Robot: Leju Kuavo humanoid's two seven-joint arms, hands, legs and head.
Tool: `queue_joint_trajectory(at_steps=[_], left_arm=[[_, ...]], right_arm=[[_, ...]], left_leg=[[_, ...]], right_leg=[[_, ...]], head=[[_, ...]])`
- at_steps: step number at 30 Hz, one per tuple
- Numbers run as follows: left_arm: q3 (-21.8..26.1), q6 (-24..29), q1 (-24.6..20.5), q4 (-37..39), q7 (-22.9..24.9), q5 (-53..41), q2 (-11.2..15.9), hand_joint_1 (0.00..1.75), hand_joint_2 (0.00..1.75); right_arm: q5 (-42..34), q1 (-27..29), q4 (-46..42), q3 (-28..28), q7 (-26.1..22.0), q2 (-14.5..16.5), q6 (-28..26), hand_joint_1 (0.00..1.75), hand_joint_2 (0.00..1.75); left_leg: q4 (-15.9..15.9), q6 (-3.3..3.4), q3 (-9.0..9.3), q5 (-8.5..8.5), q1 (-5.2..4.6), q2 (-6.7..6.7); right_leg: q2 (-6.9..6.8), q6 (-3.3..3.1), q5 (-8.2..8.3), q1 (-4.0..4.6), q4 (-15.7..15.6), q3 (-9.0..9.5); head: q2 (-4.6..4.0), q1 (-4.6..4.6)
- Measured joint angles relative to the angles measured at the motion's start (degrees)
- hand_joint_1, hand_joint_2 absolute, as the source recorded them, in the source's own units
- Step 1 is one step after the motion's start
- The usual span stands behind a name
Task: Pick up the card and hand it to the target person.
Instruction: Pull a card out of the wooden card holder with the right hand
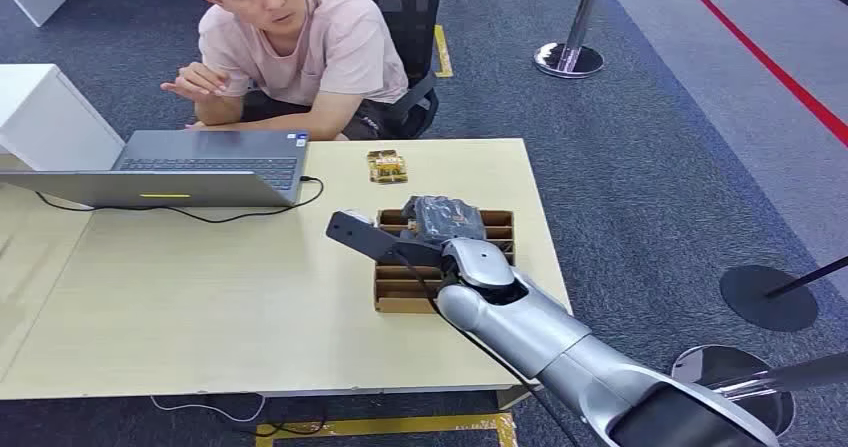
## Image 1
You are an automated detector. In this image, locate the white floor cable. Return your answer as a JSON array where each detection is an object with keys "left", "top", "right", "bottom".
[{"left": 150, "top": 394, "right": 268, "bottom": 425}]

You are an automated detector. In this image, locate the black laptop cable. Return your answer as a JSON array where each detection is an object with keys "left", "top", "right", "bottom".
[{"left": 34, "top": 175, "right": 327, "bottom": 226}]

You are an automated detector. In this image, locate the white cabinet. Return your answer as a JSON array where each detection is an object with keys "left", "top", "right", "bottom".
[{"left": 0, "top": 63, "right": 126, "bottom": 173}]

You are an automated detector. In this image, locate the person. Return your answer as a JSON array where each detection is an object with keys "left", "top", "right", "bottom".
[{"left": 160, "top": 0, "right": 412, "bottom": 143}]

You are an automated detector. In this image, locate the short yellow floor tape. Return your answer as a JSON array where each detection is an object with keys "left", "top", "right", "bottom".
[{"left": 433, "top": 24, "right": 455, "bottom": 80}]

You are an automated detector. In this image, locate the black office chair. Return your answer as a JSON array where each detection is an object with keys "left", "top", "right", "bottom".
[{"left": 301, "top": 0, "right": 444, "bottom": 141}]

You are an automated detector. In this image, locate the black floor cable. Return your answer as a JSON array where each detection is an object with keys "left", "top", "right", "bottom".
[{"left": 254, "top": 404, "right": 330, "bottom": 439}]

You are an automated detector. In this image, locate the yellow patterned card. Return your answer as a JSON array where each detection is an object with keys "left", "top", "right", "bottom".
[{"left": 366, "top": 149, "right": 409, "bottom": 186}]

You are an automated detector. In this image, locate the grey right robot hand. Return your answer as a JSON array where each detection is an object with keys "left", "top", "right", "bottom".
[{"left": 399, "top": 195, "right": 488, "bottom": 247}]

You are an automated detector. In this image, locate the chrome stanchion with slim base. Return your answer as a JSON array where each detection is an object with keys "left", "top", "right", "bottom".
[{"left": 533, "top": 0, "right": 613, "bottom": 80}]

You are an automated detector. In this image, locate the grey laptop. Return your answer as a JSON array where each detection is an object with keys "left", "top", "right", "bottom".
[{"left": 0, "top": 129, "right": 311, "bottom": 209}]

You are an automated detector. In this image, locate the brown cardboard slotted holder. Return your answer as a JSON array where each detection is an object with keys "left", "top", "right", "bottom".
[{"left": 373, "top": 208, "right": 517, "bottom": 315}]

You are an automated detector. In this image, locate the person's right hand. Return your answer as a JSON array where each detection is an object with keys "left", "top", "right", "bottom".
[{"left": 160, "top": 61, "right": 231, "bottom": 105}]

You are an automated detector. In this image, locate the long yellow floor tape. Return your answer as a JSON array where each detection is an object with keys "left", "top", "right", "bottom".
[{"left": 254, "top": 412, "right": 519, "bottom": 447}]

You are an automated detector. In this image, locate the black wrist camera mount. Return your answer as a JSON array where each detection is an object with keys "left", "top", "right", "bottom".
[{"left": 325, "top": 209, "right": 446, "bottom": 268}]

